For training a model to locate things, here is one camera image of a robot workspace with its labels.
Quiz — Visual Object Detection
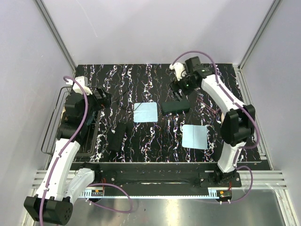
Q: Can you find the dark green glasses case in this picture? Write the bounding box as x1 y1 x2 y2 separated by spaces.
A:
161 100 190 114

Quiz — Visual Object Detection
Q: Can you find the black glasses case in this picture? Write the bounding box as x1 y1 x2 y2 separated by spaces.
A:
108 122 127 152

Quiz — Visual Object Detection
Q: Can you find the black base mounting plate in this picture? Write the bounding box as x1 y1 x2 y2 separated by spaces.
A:
70 162 242 191

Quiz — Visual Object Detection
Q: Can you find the light blue cloth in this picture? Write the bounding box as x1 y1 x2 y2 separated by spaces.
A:
134 102 158 123
182 124 208 150

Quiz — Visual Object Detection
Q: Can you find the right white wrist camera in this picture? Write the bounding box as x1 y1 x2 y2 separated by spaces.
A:
169 62 187 81

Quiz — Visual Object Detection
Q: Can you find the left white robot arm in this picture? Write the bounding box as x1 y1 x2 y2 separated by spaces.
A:
24 88 111 226

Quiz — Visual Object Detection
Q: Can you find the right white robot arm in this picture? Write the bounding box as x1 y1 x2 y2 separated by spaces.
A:
169 63 258 187

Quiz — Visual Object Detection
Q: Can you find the black wire dish rack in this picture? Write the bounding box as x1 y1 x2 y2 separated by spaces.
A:
40 86 100 157

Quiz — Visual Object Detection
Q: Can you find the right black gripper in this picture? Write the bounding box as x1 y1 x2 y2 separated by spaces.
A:
168 71 198 102

